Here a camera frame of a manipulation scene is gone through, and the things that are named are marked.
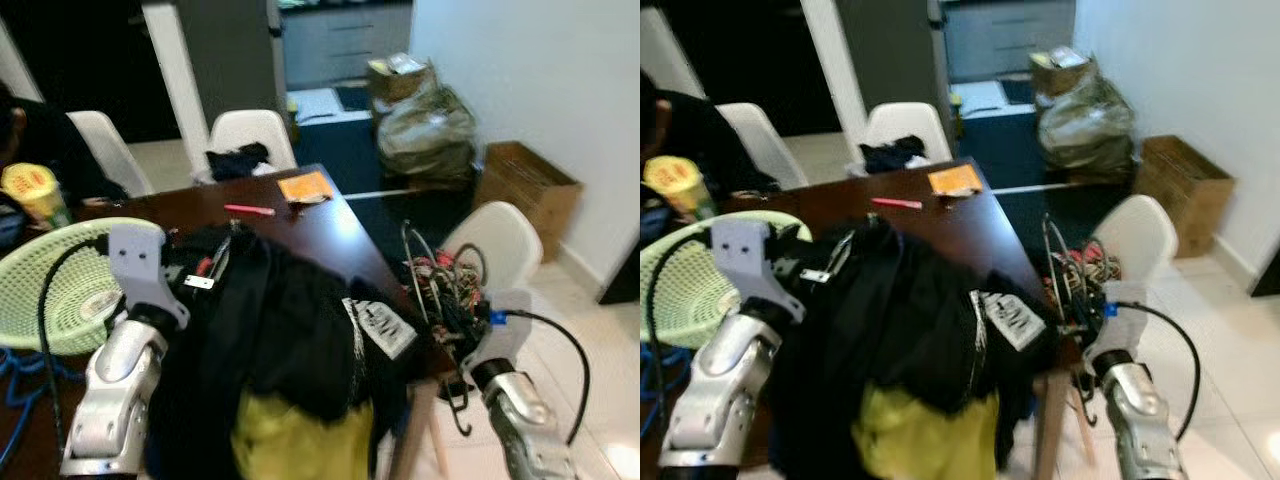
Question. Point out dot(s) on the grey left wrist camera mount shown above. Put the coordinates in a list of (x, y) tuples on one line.
[(745, 260), (140, 265)]

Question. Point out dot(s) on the open cardboard box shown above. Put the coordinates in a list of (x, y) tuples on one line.
[(1185, 195), (530, 200)]

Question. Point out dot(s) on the light green laundry basket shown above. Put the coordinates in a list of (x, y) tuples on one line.
[(680, 290), (60, 290)]

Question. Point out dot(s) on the white plastic chair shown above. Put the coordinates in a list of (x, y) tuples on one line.
[(1140, 235), (505, 245), (250, 125), (750, 130), (905, 125), (105, 140)]

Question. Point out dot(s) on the dark wooden table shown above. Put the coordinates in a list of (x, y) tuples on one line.
[(300, 240), (950, 225)]

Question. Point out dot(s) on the cardboard box with papers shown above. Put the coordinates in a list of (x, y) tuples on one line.
[(1055, 75), (395, 85)]

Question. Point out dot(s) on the pink pen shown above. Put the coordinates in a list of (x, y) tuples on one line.
[(250, 210), (897, 203)]

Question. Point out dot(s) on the yellow snack canister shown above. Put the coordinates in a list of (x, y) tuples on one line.
[(680, 185), (35, 195)]

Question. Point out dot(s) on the black garment with white patch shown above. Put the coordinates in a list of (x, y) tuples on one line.
[(290, 320), (900, 330)]

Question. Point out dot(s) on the orange paper packet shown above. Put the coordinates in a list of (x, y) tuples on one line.
[(955, 180), (305, 185)]

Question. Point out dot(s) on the person in black shirt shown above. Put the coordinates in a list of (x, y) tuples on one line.
[(700, 140), (60, 150)]

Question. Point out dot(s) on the dark blue floor mat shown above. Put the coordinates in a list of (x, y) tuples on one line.
[(1010, 140), (350, 150)]

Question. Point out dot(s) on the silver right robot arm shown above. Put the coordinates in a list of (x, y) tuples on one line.
[(1140, 420), (520, 420)]

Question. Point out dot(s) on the black cloth heap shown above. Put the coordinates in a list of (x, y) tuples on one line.
[(890, 155), (235, 162)]

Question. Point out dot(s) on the yellow garment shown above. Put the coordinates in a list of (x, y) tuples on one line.
[(300, 440), (920, 440)]

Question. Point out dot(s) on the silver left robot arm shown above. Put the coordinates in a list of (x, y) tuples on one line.
[(110, 390), (720, 390)]

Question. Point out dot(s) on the grey drawer cabinet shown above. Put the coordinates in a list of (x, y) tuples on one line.
[(340, 45), (1000, 40)]

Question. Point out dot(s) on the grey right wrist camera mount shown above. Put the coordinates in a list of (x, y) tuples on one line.
[(500, 335), (1115, 330)]

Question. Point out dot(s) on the grey plastic sack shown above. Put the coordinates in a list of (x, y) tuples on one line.
[(1085, 130), (425, 135)]

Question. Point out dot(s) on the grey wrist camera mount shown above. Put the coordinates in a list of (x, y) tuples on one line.
[(745, 260), (1115, 330), (500, 335), (140, 265)]

